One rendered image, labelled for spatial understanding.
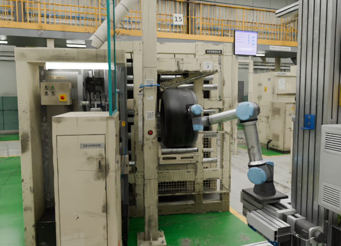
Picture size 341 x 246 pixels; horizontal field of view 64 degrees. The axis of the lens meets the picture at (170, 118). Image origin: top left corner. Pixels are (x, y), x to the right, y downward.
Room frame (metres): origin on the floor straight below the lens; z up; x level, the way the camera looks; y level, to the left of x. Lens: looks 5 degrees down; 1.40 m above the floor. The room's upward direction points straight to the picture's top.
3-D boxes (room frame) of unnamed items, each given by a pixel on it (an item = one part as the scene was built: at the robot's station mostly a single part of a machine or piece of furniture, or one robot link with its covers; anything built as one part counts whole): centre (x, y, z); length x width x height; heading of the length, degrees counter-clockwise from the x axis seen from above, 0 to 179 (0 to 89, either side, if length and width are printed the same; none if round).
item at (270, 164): (1.86, -0.65, 0.88); 0.13 x 0.12 x 0.14; 145
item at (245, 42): (6.40, -1.73, 2.60); 0.60 x 0.05 x 0.55; 108
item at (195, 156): (2.47, -0.07, 0.84); 0.36 x 0.09 x 0.06; 98
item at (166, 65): (2.92, -0.14, 1.71); 0.61 x 0.25 x 0.15; 98
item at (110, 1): (2.05, 0.43, 1.75); 0.55 x 0.02 x 0.95; 8
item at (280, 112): (6.79, -3.02, 0.62); 0.91 x 0.58 x 1.25; 108
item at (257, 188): (1.87, -0.66, 0.77); 0.15 x 0.15 x 0.10
